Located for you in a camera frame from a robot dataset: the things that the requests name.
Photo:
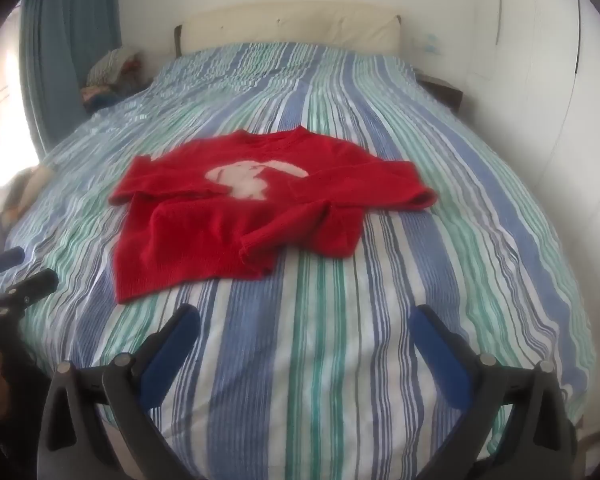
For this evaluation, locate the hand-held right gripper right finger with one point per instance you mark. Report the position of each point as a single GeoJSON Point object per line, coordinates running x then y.
{"type": "Point", "coordinates": [440, 355]}

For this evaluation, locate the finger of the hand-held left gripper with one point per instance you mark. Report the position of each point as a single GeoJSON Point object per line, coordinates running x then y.
{"type": "Point", "coordinates": [35, 286]}
{"type": "Point", "coordinates": [2, 258]}

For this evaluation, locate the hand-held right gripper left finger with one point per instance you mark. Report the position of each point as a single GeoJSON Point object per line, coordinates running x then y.
{"type": "Point", "coordinates": [172, 350]}

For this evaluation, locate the red sweater with white figure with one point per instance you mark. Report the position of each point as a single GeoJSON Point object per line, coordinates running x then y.
{"type": "Point", "coordinates": [205, 240]}

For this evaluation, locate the pile of folded clothes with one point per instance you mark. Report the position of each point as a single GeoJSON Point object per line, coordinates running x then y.
{"type": "Point", "coordinates": [112, 72]}

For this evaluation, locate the striped bed cover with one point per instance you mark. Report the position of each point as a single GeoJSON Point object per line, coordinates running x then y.
{"type": "Point", "coordinates": [330, 340]}

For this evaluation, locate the blue curtain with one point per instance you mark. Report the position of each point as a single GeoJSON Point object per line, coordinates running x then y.
{"type": "Point", "coordinates": [60, 35]}

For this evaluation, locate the dark wooden bedside table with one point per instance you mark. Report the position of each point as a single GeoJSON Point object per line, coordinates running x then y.
{"type": "Point", "coordinates": [442, 87]}

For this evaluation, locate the white wardrobe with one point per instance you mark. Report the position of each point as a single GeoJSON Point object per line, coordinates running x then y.
{"type": "Point", "coordinates": [540, 85]}

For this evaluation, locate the cream padded headboard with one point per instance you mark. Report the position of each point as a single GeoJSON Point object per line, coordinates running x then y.
{"type": "Point", "coordinates": [280, 25]}

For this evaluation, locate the wall socket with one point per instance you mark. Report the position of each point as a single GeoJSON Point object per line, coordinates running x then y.
{"type": "Point", "coordinates": [431, 44]}

